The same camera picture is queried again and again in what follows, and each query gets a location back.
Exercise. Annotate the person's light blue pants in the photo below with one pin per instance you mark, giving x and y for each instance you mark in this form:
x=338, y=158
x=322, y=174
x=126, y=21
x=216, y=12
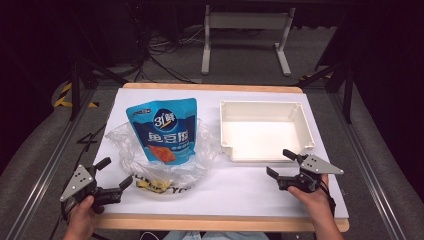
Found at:
x=216, y=235

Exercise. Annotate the white metal stand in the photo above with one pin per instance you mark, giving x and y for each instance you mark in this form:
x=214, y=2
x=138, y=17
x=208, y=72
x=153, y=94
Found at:
x=246, y=40

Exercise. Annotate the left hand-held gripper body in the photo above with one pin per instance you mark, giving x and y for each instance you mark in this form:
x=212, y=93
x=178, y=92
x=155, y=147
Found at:
x=81, y=185

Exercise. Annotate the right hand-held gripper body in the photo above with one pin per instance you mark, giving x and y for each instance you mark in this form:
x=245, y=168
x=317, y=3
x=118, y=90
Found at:
x=311, y=171

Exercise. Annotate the black tripod stand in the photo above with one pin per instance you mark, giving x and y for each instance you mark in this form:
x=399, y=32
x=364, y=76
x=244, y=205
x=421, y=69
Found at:
x=86, y=76
x=336, y=75

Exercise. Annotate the white plastic box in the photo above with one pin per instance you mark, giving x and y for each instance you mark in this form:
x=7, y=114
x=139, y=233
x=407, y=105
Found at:
x=263, y=131

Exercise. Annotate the clear plastic bag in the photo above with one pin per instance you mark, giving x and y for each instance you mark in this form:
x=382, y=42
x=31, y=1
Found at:
x=160, y=156

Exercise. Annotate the blue snack pouch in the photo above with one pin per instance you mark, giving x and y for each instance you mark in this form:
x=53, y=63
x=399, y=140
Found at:
x=165, y=130

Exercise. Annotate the black and yellow floor tape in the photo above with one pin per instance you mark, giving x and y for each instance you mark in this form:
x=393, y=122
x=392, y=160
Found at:
x=68, y=96

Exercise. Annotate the person's left hand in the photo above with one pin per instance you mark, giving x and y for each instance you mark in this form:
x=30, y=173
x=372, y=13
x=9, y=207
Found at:
x=80, y=218

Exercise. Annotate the white paper sheet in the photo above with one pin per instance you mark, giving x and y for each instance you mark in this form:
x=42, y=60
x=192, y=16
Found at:
x=220, y=186

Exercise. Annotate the person's right hand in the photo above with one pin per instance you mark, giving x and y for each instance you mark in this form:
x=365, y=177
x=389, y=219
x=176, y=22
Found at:
x=311, y=203

